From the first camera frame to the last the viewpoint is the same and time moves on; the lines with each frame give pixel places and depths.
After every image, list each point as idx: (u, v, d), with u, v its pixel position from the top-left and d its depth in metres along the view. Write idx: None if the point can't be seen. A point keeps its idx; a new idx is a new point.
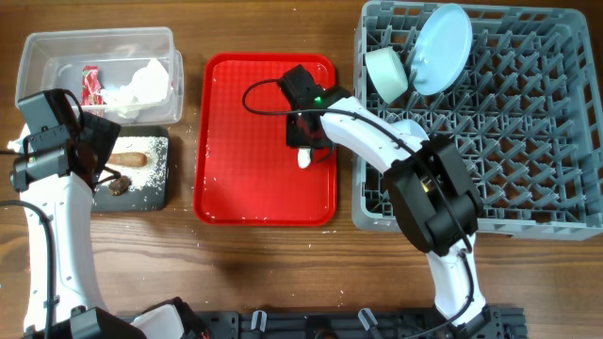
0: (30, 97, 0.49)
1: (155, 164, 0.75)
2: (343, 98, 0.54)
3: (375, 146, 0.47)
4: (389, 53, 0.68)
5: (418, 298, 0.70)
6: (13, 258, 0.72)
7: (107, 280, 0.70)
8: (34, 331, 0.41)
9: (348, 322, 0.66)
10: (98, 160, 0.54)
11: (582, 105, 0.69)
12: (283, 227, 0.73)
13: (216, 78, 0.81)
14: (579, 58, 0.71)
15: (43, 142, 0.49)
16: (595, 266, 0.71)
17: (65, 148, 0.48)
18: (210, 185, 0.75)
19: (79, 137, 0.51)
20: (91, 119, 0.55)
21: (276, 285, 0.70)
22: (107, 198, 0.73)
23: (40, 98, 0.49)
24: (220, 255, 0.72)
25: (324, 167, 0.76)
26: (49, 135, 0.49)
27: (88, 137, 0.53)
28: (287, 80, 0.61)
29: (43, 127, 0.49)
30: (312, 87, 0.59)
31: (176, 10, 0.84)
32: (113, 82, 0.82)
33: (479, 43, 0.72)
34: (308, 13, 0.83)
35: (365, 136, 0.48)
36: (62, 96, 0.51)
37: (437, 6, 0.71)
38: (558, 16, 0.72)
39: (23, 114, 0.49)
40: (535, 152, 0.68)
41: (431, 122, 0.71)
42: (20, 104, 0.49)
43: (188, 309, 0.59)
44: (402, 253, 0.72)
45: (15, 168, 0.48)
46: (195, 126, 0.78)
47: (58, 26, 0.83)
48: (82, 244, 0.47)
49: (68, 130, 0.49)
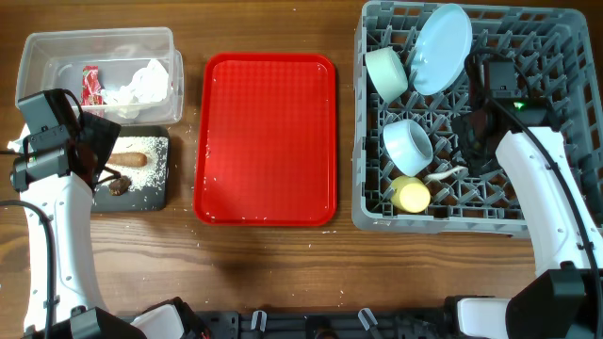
0: (30, 96, 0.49)
1: (155, 164, 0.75)
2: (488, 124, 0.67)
3: (565, 214, 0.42)
4: (388, 53, 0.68)
5: (418, 298, 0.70)
6: (12, 258, 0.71)
7: (107, 280, 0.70)
8: (34, 331, 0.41)
9: (348, 322, 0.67)
10: (98, 160, 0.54)
11: (582, 106, 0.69)
12: (283, 227, 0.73)
13: (216, 78, 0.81)
14: (579, 58, 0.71)
15: (44, 142, 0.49)
16: None
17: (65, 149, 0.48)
18: (210, 185, 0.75)
19: (78, 136, 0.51)
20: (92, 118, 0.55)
21: (276, 285, 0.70)
22: (108, 198, 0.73)
23: (40, 98, 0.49)
24: (220, 255, 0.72)
25: (325, 167, 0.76)
26: (49, 135, 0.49)
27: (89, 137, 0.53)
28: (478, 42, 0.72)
29: (43, 127, 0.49)
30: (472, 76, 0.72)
31: (176, 10, 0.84)
32: (113, 82, 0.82)
33: (479, 43, 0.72)
34: (308, 13, 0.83)
35: (559, 209, 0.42)
36: (62, 95, 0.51)
37: (437, 6, 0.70)
38: (558, 16, 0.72)
39: (23, 112, 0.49)
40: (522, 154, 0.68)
41: (431, 122, 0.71)
42: (20, 104, 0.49)
43: (188, 309, 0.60)
44: (403, 253, 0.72)
45: (15, 167, 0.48)
46: (195, 126, 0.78)
47: (58, 27, 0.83)
48: (82, 245, 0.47)
49: (68, 130, 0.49)
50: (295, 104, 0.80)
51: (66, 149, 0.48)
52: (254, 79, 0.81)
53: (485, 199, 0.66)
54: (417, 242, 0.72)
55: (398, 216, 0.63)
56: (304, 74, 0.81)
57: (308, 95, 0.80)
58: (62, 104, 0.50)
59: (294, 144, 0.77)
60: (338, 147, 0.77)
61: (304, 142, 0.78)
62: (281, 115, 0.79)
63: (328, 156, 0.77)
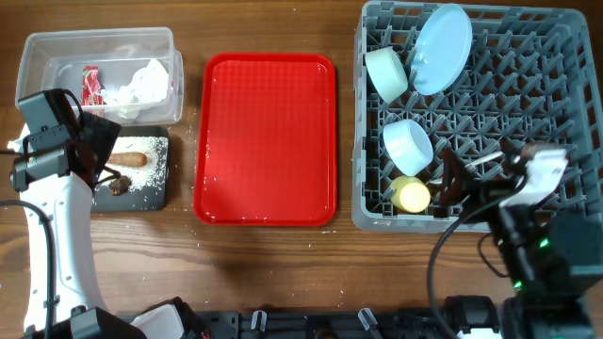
0: (30, 96, 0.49)
1: (155, 164, 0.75)
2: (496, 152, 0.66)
3: None
4: (389, 53, 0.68)
5: (418, 298, 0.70)
6: (12, 258, 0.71)
7: (107, 280, 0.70)
8: (34, 331, 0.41)
9: (348, 323, 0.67)
10: (98, 160, 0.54)
11: (582, 106, 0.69)
12: (283, 228, 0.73)
13: (216, 78, 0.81)
14: (579, 57, 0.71)
15: (44, 142, 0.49)
16: None
17: (65, 148, 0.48)
18: (210, 185, 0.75)
19: (78, 136, 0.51)
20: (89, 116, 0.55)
21: (276, 285, 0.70)
22: (107, 198, 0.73)
23: (40, 98, 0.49)
24: (220, 255, 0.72)
25: (325, 167, 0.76)
26: (48, 135, 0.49)
27: (88, 137, 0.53)
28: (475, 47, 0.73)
29: (43, 127, 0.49)
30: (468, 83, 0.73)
31: (176, 10, 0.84)
32: (113, 81, 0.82)
33: (479, 43, 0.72)
34: (308, 13, 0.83)
35: None
36: (63, 95, 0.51)
37: (437, 6, 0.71)
38: (559, 16, 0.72)
39: (23, 112, 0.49)
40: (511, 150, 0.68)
41: (431, 122, 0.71)
42: (20, 104, 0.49)
43: (188, 309, 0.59)
44: (402, 252, 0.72)
45: (15, 166, 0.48)
46: (195, 126, 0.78)
47: (59, 27, 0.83)
48: (82, 245, 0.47)
49: (68, 130, 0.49)
50: (295, 104, 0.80)
51: (66, 148, 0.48)
52: (254, 79, 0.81)
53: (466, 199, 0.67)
54: (417, 242, 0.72)
55: (398, 216, 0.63)
56: (304, 74, 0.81)
57: (308, 95, 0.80)
58: (62, 104, 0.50)
59: (294, 144, 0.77)
60: (338, 147, 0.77)
61: (304, 142, 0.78)
62: (281, 115, 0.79)
63: (327, 157, 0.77)
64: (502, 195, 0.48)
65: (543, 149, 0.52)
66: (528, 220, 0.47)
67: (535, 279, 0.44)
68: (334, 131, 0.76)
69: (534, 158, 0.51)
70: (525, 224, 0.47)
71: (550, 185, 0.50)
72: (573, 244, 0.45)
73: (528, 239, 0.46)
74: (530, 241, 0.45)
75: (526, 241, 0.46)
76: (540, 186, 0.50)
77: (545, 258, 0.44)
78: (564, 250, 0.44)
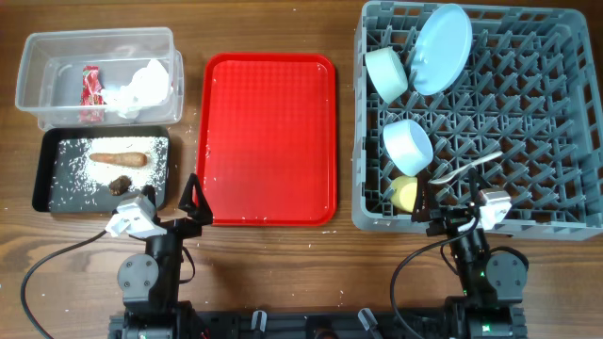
0: (133, 292, 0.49)
1: (155, 164, 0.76)
2: (497, 152, 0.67)
3: None
4: (388, 53, 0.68)
5: (419, 298, 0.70)
6: (13, 258, 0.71)
7: (107, 281, 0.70)
8: None
9: (348, 323, 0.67)
10: (175, 267, 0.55)
11: (582, 105, 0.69)
12: (283, 227, 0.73)
13: (216, 78, 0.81)
14: (579, 58, 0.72)
15: (149, 314, 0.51)
16: (595, 266, 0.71)
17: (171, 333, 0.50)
18: (210, 185, 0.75)
19: (171, 305, 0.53)
20: (165, 239, 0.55)
21: (276, 286, 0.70)
22: (108, 198, 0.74)
23: (144, 301, 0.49)
24: (220, 255, 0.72)
25: (324, 167, 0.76)
26: (149, 312, 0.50)
27: (173, 286, 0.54)
28: (474, 46, 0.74)
29: (145, 286, 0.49)
30: (467, 84, 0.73)
31: (176, 10, 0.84)
32: (113, 81, 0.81)
33: (479, 43, 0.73)
34: (308, 13, 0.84)
35: None
36: (157, 275, 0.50)
37: (437, 6, 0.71)
38: (559, 16, 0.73)
39: (125, 304, 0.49)
40: (512, 149, 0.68)
41: (431, 122, 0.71)
42: (124, 299, 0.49)
43: (195, 314, 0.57)
44: (402, 252, 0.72)
45: (125, 331, 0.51)
46: (195, 126, 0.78)
47: (58, 28, 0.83)
48: None
49: (178, 319, 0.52)
50: (295, 104, 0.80)
51: (171, 327, 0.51)
52: (254, 79, 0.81)
53: (460, 197, 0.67)
54: (417, 242, 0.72)
55: (398, 216, 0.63)
56: (304, 74, 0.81)
57: (308, 95, 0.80)
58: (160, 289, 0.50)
59: (294, 144, 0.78)
60: (338, 147, 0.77)
61: (304, 141, 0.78)
62: (281, 115, 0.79)
63: (327, 157, 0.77)
64: (460, 222, 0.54)
65: (495, 189, 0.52)
66: (477, 240, 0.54)
67: (475, 293, 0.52)
68: (334, 132, 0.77)
69: (484, 203, 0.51)
70: (473, 244, 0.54)
71: (491, 224, 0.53)
72: (500, 277, 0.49)
73: (478, 258, 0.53)
74: (479, 260, 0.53)
75: (476, 259, 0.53)
76: (486, 217, 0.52)
77: (486, 285, 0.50)
78: (495, 281, 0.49)
